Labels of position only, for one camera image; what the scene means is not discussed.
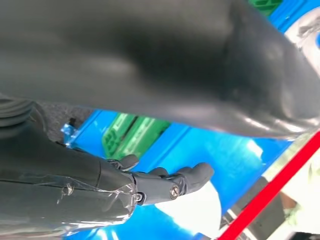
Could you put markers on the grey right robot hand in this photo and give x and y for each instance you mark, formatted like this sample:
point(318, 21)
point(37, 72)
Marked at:
point(124, 49)

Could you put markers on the blue steel shelf rack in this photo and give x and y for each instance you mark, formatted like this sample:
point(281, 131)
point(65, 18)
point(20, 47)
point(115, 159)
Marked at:
point(212, 155)

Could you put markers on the white plastic cover part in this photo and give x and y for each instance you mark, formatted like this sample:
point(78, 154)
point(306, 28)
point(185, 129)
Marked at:
point(189, 212)

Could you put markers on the green folding plastic crate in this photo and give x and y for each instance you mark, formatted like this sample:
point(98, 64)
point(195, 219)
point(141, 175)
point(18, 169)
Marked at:
point(147, 136)
point(265, 6)
point(112, 139)

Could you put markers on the red barrier tape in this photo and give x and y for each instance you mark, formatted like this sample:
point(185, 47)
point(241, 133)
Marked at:
point(269, 190)

